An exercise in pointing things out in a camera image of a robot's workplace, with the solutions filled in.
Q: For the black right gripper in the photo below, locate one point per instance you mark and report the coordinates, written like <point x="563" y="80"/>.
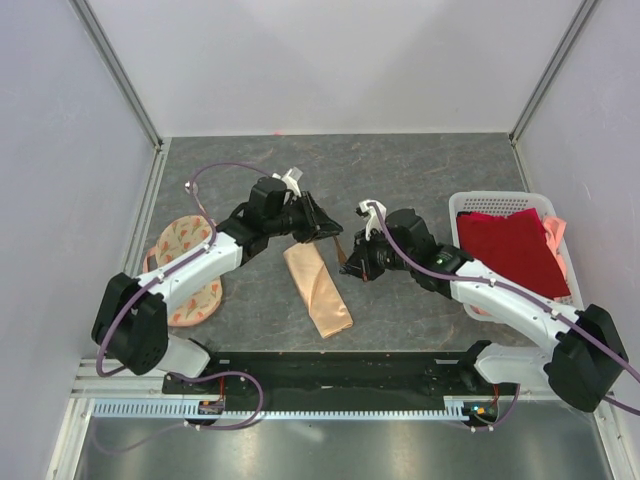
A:
<point x="358" y="261"/>

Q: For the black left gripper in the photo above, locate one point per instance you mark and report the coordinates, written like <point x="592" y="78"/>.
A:
<point x="317" y="223"/>

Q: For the peach cloth napkin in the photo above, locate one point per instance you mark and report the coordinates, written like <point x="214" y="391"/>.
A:
<point x="324" y="304"/>

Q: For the metal spoon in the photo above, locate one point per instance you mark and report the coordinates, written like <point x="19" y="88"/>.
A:
<point x="191" y="187"/>

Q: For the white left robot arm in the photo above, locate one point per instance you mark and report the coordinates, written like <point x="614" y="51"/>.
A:
<point x="131" y="325"/>

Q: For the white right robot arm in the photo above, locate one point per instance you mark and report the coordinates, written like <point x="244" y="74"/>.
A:
<point x="577" y="353"/>

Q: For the floral oven mitt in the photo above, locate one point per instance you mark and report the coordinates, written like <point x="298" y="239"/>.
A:
<point x="191" y="295"/>

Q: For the white perforated plastic basket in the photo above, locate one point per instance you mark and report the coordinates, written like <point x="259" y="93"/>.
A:
<point x="519" y="236"/>

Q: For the red cloth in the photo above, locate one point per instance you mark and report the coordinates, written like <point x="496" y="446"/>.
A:
<point x="510" y="250"/>

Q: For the pink cloth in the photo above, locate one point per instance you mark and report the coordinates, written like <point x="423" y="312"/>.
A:
<point x="557" y="235"/>

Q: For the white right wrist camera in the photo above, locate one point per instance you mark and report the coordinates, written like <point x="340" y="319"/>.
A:
<point x="375" y="213"/>

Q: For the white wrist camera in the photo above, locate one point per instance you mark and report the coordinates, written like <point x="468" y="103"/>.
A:
<point x="291" y="179"/>
<point x="375" y="213"/>

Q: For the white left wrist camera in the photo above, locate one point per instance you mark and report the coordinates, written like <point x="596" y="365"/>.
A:
<point x="291" y="179"/>

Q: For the grey slotted cable duct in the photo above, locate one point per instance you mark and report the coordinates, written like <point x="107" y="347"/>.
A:
<point x="198" y="410"/>

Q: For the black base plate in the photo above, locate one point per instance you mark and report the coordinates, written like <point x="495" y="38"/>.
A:
<point x="341" y="380"/>

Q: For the aluminium frame post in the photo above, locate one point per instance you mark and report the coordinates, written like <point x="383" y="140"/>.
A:
<point x="104" y="47"/>
<point x="568" y="40"/>

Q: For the right aluminium frame post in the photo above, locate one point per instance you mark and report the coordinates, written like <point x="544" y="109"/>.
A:
<point x="568" y="40"/>

